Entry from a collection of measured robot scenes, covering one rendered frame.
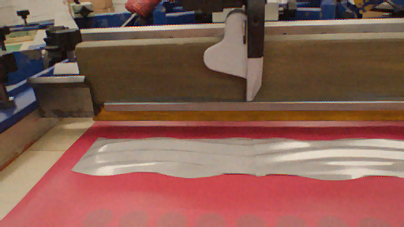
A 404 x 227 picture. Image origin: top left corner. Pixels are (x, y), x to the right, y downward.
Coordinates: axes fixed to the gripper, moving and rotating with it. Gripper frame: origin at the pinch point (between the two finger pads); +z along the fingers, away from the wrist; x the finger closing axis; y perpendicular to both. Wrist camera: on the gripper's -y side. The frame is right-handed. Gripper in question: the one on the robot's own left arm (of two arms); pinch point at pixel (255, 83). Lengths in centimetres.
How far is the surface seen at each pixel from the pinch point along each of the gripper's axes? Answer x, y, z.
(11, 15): -413, 342, 19
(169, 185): 12.4, 8.1, 5.2
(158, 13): -61, 25, -3
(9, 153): 9.2, 25.8, 4.0
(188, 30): -21.7, 10.6, -2.9
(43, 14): -413, 288, 21
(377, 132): 2.0, -13.6, 5.4
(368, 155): 7.8, -10.4, 4.9
